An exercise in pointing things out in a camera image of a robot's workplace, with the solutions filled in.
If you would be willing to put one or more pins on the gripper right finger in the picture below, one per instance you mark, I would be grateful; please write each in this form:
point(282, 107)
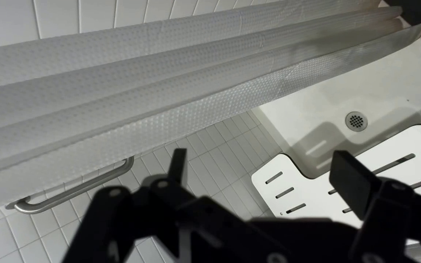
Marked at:
point(382, 204)

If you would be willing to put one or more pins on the steel grab bar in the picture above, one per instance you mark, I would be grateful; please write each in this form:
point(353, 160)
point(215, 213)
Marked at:
point(71, 190)

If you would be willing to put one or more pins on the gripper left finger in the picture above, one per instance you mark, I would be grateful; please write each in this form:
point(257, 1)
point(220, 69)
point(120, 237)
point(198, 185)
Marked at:
point(166, 204)

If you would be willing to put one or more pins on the white shower curtain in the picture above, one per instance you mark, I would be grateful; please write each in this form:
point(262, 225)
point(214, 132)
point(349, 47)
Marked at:
point(152, 87)

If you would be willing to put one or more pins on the white shower seat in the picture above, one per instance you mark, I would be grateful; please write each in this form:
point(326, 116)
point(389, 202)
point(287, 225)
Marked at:
point(316, 193)

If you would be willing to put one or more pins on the white shower base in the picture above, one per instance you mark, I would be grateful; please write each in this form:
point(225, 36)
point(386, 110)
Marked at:
point(364, 98)

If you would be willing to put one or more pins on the round steel floor drain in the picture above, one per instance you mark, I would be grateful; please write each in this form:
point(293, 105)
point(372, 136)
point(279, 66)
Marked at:
point(356, 121)

